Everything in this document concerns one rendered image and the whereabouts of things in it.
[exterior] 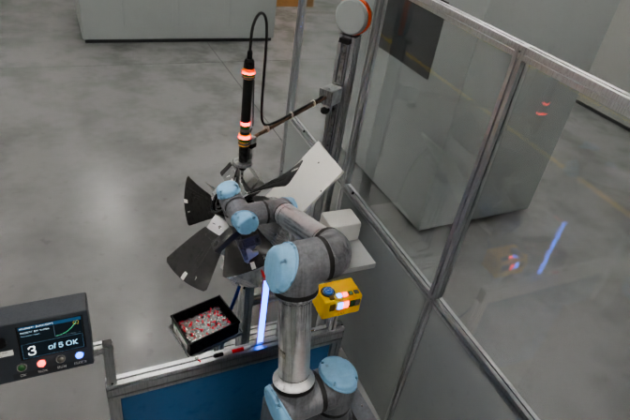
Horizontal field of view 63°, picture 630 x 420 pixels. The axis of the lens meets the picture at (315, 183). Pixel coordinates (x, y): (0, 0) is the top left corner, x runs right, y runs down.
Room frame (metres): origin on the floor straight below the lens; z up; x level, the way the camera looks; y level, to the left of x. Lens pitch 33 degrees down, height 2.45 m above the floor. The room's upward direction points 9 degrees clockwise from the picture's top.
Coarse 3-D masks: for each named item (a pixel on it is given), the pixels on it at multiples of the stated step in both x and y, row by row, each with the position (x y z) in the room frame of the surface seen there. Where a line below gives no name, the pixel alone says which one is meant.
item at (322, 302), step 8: (336, 280) 1.48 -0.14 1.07; (344, 280) 1.49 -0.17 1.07; (352, 280) 1.49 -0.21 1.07; (320, 288) 1.42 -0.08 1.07; (336, 288) 1.44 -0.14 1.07; (344, 288) 1.45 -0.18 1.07; (352, 288) 1.45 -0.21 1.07; (320, 296) 1.39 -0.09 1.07; (328, 296) 1.39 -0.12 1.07; (336, 296) 1.39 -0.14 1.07; (344, 296) 1.40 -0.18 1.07; (352, 296) 1.41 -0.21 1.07; (360, 296) 1.42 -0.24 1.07; (320, 304) 1.38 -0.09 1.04; (328, 304) 1.36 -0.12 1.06; (336, 304) 1.37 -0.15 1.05; (320, 312) 1.37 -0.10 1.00; (328, 312) 1.36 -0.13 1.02; (336, 312) 1.38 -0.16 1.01; (344, 312) 1.39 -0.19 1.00
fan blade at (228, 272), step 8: (264, 240) 1.52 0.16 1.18; (232, 248) 1.46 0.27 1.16; (256, 248) 1.47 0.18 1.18; (264, 248) 1.47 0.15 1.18; (224, 256) 1.43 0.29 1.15; (232, 256) 1.43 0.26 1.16; (240, 256) 1.43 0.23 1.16; (256, 256) 1.43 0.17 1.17; (224, 264) 1.40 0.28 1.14; (232, 264) 1.40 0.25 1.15; (240, 264) 1.40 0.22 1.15; (248, 264) 1.40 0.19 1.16; (256, 264) 1.40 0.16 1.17; (224, 272) 1.37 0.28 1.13; (232, 272) 1.37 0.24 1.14; (240, 272) 1.37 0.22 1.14
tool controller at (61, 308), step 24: (0, 312) 0.95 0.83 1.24; (24, 312) 0.96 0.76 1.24; (48, 312) 0.97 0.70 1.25; (72, 312) 0.98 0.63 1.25; (0, 336) 0.89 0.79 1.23; (24, 336) 0.91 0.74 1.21; (48, 336) 0.93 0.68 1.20; (72, 336) 0.96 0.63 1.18; (0, 360) 0.86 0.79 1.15; (24, 360) 0.89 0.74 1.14; (48, 360) 0.91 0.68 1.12; (72, 360) 0.93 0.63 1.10
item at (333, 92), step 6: (330, 84) 2.20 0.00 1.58; (336, 84) 2.21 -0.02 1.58; (324, 90) 2.13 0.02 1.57; (330, 90) 2.13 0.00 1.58; (336, 90) 2.14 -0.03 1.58; (324, 96) 2.13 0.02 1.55; (330, 96) 2.11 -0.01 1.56; (336, 96) 2.14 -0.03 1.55; (324, 102) 2.12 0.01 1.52; (330, 102) 2.11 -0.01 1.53; (336, 102) 2.15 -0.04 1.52
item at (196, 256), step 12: (204, 228) 1.63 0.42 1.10; (192, 240) 1.60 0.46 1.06; (204, 240) 1.60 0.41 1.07; (180, 252) 1.57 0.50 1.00; (192, 252) 1.56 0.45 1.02; (204, 252) 1.57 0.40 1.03; (180, 264) 1.54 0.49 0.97; (192, 264) 1.53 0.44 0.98; (204, 264) 1.53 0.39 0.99; (216, 264) 1.54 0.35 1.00; (180, 276) 1.51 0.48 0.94; (192, 276) 1.50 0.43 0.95; (204, 276) 1.50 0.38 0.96; (204, 288) 1.47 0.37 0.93
